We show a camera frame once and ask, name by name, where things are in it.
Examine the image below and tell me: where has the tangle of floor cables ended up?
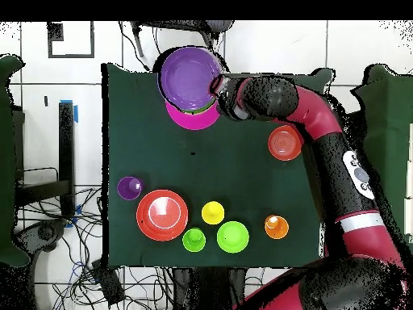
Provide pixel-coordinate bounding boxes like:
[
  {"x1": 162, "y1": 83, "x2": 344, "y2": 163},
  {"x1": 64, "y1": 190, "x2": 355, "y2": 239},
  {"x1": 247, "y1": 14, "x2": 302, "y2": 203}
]
[{"x1": 15, "y1": 185, "x2": 181, "y2": 310}]

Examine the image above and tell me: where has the small green plastic bowl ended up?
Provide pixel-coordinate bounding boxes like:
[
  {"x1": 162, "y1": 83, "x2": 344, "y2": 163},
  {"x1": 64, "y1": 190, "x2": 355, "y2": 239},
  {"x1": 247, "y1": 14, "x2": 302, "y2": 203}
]
[{"x1": 216, "y1": 220, "x2": 250, "y2": 254}]

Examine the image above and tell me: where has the yellow plastic cup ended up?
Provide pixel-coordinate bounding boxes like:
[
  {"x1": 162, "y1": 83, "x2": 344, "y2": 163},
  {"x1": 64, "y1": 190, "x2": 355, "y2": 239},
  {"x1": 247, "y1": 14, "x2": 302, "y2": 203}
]
[{"x1": 200, "y1": 200, "x2": 226, "y2": 226}]

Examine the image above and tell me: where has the black power box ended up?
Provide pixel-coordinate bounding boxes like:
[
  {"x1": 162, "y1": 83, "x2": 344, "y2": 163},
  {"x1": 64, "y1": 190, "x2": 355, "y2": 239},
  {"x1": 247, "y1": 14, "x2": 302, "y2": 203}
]
[{"x1": 91, "y1": 258, "x2": 126, "y2": 306}]

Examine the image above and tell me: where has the dark green tablecloth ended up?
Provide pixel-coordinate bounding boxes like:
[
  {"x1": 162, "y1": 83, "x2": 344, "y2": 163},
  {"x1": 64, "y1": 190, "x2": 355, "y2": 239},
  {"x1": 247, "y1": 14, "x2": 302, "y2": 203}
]
[{"x1": 101, "y1": 62, "x2": 333, "y2": 269}]

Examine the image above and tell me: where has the green plastic cup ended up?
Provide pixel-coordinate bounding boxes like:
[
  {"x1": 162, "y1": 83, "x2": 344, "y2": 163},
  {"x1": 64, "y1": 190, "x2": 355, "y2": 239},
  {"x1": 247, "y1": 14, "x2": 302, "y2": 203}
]
[{"x1": 181, "y1": 227, "x2": 207, "y2": 253}]

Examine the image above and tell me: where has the purple plastic cup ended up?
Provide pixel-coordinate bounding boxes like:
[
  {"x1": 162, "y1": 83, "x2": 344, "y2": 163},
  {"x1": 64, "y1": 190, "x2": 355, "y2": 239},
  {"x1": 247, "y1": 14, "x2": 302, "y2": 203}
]
[{"x1": 116, "y1": 176, "x2": 144, "y2": 202}]

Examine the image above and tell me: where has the pink plastic bowl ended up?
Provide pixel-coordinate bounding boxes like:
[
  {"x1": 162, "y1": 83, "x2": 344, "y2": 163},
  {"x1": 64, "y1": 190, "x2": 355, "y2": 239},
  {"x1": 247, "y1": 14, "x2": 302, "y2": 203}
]
[{"x1": 165, "y1": 99, "x2": 222, "y2": 131}]

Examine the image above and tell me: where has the purple plastic bowl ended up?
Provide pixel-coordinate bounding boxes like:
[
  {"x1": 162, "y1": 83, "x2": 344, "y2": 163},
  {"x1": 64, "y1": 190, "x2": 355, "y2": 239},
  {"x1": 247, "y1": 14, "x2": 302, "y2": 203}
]
[{"x1": 157, "y1": 46, "x2": 223, "y2": 112}]

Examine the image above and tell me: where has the green cloth side table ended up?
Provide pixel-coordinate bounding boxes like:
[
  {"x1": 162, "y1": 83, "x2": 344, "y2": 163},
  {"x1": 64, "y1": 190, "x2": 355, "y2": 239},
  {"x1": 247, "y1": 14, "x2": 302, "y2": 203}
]
[
  {"x1": 0, "y1": 53, "x2": 31, "y2": 267},
  {"x1": 351, "y1": 63, "x2": 413, "y2": 233}
]

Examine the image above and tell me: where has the black camera tripod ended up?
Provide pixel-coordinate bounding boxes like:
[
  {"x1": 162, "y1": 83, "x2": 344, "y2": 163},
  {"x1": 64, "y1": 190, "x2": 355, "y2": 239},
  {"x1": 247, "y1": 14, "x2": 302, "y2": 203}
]
[{"x1": 130, "y1": 20, "x2": 235, "y2": 67}]

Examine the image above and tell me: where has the small red-orange plastic bowl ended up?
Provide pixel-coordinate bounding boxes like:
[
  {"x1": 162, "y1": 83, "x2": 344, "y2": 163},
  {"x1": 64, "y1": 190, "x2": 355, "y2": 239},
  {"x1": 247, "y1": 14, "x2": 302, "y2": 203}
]
[{"x1": 267, "y1": 124, "x2": 304, "y2": 161}]

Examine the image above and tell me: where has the black chair base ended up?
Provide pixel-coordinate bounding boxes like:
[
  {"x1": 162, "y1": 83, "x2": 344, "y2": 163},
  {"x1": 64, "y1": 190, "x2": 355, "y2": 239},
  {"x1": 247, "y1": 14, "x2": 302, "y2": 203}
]
[{"x1": 12, "y1": 217, "x2": 69, "y2": 269}]

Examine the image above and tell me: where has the black metal stand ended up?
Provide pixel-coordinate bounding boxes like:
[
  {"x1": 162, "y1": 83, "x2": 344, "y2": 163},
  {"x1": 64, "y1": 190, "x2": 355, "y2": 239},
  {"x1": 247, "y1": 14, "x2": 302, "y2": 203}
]
[{"x1": 14, "y1": 101, "x2": 77, "y2": 217}]

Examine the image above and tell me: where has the orange plastic cup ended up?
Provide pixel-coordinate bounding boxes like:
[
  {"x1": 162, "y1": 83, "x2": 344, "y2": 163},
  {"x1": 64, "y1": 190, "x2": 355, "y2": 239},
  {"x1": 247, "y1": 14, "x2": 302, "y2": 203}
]
[{"x1": 264, "y1": 214, "x2": 290, "y2": 241}]

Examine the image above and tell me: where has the blue tape strip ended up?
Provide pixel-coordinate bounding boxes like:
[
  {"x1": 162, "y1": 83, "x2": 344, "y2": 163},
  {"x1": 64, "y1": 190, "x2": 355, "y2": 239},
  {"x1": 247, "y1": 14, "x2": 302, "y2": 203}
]
[{"x1": 59, "y1": 98, "x2": 79, "y2": 124}]

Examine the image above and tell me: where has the large red-orange plastic bowl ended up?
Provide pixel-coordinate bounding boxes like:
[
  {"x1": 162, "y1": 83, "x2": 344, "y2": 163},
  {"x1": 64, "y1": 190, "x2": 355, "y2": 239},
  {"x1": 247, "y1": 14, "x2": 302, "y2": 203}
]
[{"x1": 136, "y1": 189, "x2": 190, "y2": 242}]

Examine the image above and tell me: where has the large green plastic bowl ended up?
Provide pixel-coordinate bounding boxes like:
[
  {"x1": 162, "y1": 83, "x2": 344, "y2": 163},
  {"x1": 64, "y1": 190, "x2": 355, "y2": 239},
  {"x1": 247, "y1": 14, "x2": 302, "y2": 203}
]
[{"x1": 178, "y1": 101, "x2": 218, "y2": 115}]

